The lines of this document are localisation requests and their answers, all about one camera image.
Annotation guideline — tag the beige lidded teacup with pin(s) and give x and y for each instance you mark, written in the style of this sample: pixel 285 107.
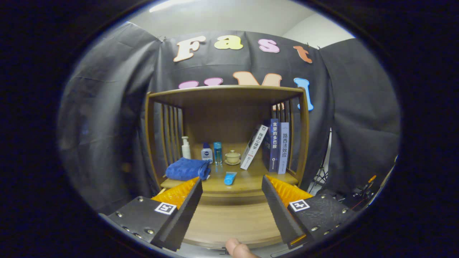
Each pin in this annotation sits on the beige lidded teacup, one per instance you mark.
pixel 232 157

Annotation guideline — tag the black backdrop cloth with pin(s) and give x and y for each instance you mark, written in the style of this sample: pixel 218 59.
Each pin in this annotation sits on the black backdrop cloth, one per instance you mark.
pixel 107 107

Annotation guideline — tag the black tripod stand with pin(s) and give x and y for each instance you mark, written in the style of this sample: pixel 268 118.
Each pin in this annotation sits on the black tripod stand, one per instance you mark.
pixel 322 175

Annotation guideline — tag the dark blue book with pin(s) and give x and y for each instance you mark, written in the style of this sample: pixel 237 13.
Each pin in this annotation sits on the dark blue book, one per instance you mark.
pixel 274 143

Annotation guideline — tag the white pump bottle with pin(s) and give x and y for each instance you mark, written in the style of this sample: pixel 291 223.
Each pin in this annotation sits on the white pump bottle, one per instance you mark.
pixel 186 150

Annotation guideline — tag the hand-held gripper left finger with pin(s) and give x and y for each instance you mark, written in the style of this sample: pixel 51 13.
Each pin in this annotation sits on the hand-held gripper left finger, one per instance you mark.
pixel 183 211

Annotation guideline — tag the blue folded towel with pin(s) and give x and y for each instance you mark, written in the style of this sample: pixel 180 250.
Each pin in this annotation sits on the blue folded towel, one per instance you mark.
pixel 186 169

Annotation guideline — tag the wooden countertop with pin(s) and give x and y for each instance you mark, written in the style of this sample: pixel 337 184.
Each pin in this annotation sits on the wooden countertop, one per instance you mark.
pixel 247 181

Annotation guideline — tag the blue and white tube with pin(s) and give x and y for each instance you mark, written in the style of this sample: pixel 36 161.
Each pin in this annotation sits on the blue and white tube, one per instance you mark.
pixel 230 178

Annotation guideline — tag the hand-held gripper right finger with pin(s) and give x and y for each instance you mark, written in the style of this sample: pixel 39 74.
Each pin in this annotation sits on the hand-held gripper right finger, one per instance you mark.
pixel 278 211

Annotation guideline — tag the white book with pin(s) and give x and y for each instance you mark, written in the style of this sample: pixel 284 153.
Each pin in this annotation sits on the white book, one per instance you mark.
pixel 254 147

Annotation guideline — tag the pale grey book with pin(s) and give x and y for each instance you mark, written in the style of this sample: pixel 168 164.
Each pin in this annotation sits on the pale grey book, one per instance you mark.
pixel 284 147

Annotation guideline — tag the wooden drawer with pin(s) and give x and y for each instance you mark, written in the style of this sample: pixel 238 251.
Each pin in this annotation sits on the wooden drawer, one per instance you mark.
pixel 233 222

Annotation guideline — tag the black clamp with orange tip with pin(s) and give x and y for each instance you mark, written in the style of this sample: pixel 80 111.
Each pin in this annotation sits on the black clamp with orange tip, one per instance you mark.
pixel 369 181

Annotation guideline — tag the wooden cabinet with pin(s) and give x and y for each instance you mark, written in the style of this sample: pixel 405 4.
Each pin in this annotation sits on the wooden cabinet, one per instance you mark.
pixel 229 122

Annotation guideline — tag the white bottle with blue cap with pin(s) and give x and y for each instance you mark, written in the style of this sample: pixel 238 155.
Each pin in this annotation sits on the white bottle with blue cap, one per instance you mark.
pixel 207 154

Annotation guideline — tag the clear blue bottle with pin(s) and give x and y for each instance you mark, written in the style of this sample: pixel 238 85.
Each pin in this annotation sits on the clear blue bottle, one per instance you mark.
pixel 217 152

